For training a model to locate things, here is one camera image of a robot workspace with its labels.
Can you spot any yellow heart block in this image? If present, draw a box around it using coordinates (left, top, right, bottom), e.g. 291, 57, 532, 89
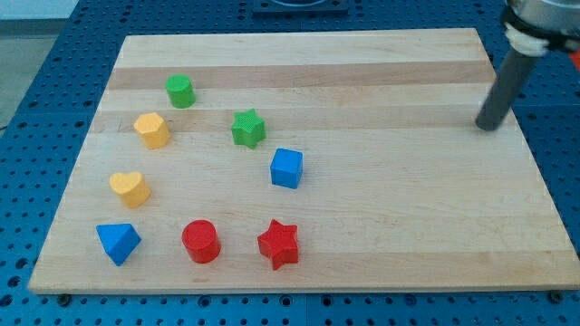
109, 171, 151, 208

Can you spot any blue triangle block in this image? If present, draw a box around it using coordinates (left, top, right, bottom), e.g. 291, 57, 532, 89
96, 224, 141, 266

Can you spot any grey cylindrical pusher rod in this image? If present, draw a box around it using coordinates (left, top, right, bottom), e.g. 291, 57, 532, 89
475, 48, 539, 131

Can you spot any green star block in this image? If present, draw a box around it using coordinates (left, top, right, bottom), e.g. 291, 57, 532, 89
231, 109, 266, 149

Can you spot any wooden board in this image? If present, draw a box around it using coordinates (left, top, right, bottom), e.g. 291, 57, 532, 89
29, 28, 579, 294

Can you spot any blue cube block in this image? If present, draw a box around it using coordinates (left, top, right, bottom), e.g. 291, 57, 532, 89
270, 148, 303, 189

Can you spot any red star block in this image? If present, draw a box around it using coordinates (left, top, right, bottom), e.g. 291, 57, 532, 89
257, 219, 299, 270

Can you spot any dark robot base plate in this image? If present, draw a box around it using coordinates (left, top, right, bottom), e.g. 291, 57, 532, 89
252, 0, 350, 15

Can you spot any red cylinder block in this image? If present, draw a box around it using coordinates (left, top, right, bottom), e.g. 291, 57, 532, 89
181, 219, 221, 264

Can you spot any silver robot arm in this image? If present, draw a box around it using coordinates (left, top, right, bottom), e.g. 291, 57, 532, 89
475, 0, 579, 131

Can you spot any green cylinder block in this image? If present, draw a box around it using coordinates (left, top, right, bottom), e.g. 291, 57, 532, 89
165, 74, 196, 109

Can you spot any yellow hexagon block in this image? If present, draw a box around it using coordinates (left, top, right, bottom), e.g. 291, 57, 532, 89
133, 112, 171, 149

